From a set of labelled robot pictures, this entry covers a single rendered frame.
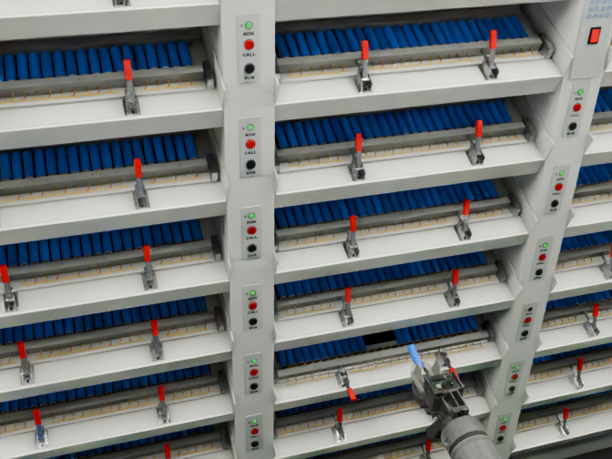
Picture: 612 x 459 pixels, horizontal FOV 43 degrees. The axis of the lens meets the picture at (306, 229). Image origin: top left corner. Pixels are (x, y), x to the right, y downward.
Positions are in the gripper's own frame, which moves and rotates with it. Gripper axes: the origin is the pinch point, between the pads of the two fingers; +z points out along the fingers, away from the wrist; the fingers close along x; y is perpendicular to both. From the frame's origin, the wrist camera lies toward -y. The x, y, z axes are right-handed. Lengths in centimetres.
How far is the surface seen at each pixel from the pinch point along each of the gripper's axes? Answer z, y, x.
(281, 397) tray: 7.4, -8.7, 31.2
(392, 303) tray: 11.4, 11.3, 3.6
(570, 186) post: 9, 40, -35
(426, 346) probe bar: 11.2, -5.0, -7.4
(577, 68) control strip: 10, 68, -30
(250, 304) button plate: 7.0, 22.3, 38.7
